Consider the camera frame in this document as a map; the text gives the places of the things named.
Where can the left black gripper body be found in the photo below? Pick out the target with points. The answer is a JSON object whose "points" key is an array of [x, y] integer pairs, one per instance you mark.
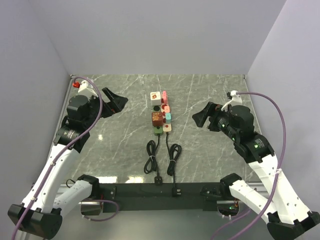
{"points": [[94, 103]]}

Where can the light blue charger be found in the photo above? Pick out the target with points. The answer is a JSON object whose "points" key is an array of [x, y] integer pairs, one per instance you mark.
{"points": [[168, 117]]}

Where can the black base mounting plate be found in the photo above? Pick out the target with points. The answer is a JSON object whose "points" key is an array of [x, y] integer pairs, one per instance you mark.
{"points": [[150, 197]]}

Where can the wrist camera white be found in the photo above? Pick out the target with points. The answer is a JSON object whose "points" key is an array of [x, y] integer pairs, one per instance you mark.
{"points": [[234, 100], [85, 89]]}

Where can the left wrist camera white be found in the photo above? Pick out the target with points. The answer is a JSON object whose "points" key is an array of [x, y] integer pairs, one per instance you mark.
{"points": [[85, 89]]}

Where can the white cube adapter tiger print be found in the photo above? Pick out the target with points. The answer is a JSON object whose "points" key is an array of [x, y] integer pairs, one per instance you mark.
{"points": [[155, 98]]}

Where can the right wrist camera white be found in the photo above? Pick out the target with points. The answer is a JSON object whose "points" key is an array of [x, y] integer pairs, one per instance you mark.
{"points": [[234, 100]]}

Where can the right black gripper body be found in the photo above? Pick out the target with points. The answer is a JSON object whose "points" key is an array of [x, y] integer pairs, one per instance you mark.
{"points": [[220, 121]]}

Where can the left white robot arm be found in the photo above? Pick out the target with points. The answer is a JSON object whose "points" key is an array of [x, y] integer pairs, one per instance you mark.
{"points": [[42, 211]]}

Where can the green power strip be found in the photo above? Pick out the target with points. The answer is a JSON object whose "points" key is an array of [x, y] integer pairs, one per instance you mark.
{"points": [[157, 130]]}

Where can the salmon small charger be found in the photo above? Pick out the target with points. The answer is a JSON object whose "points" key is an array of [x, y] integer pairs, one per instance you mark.
{"points": [[166, 109]]}

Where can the cream power strip red sockets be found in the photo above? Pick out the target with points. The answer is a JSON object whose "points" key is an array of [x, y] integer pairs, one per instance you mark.
{"points": [[167, 127]]}

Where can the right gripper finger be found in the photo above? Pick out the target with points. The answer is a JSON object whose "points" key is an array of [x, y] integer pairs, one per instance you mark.
{"points": [[209, 109], [200, 118]]}

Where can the red cube adapter fish print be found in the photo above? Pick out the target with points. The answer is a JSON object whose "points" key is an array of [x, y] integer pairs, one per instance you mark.
{"points": [[157, 118]]}

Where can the pink plug adapter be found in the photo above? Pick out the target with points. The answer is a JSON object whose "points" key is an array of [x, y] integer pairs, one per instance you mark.
{"points": [[165, 97]]}

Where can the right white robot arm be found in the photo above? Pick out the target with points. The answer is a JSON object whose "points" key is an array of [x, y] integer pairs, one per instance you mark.
{"points": [[285, 215]]}

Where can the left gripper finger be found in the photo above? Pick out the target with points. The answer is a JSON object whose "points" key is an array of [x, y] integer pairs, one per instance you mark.
{"points": [[110, 95], [117, 104]]}

